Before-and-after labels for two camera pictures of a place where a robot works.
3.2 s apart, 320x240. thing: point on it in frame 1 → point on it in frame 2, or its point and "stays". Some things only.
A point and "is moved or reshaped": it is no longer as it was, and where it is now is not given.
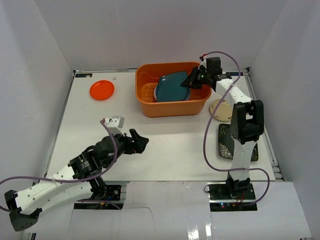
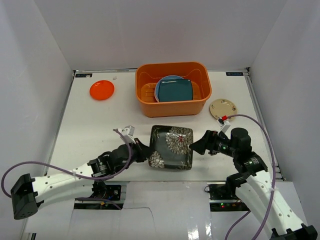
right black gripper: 191,81 → 208,142
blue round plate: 156,91 → 157,89
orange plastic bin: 146,75 stays
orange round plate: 102,90 stays
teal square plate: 169,87 is moved or reshaped
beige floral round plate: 224,111 stays
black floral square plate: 226,143 is moved or reshaped
